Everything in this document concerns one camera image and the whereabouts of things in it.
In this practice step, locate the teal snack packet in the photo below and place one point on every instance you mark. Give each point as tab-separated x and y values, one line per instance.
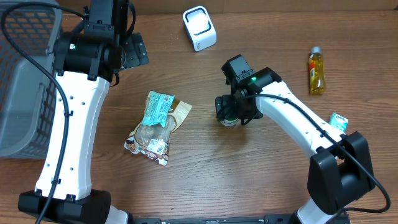
157	109

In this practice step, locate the yellow oil bottle silver cap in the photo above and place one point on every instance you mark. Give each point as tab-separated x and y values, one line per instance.
316	72

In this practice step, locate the white barcode scanner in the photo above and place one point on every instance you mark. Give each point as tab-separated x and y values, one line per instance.
199	28

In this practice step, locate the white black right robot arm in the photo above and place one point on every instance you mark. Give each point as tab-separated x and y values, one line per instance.
340	170

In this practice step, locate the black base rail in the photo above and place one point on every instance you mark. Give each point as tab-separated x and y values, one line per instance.
214	221

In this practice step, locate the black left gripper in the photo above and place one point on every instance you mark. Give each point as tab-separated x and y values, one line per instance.
136	50

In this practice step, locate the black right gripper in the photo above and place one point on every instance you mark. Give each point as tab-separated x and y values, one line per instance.
224	109

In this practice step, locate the brown cookie bag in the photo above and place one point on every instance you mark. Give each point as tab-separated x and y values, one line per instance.
153	141

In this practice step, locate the grey plastic shopping basket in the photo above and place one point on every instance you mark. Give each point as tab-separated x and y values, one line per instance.
27	95

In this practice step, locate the green lid white jar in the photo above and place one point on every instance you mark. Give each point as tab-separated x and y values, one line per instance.
229	122

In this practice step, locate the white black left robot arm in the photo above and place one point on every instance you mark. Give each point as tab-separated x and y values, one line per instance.
87	62

